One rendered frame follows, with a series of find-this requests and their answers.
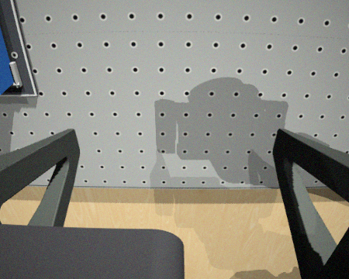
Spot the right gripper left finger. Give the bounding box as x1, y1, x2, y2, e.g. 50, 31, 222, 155
0, 129, 80, 227

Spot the grey perforated base plate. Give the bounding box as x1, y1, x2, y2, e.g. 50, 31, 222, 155
0, 0, 349, 189

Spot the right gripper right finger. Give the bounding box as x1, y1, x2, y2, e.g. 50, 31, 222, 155
273, 129, 349, 279

